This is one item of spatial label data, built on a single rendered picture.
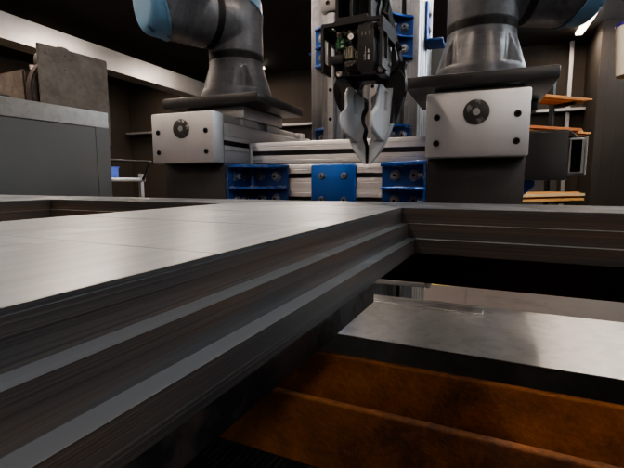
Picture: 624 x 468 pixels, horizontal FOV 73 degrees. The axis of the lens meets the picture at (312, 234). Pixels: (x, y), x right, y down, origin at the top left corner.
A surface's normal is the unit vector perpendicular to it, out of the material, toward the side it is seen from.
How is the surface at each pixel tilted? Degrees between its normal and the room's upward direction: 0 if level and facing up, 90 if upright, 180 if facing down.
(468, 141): 90
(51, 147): 90
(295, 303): 0
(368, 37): 90
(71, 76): 90
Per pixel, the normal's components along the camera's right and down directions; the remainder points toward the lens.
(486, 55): -0.25, -0.18
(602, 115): -0.37, 0.12
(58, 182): 0.91, 0.05
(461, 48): -0.69, -0.22
